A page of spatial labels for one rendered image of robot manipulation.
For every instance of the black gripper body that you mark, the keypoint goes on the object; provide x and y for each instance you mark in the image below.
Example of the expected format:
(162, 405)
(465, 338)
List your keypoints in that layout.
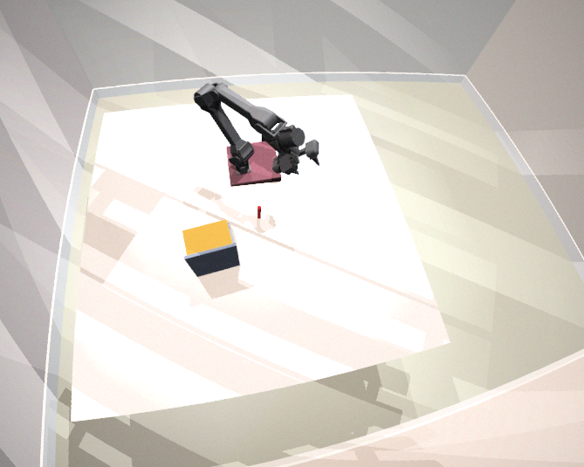
(311, 150)

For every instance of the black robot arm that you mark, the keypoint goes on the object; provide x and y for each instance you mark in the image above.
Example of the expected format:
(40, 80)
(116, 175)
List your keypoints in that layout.
(261, 118)

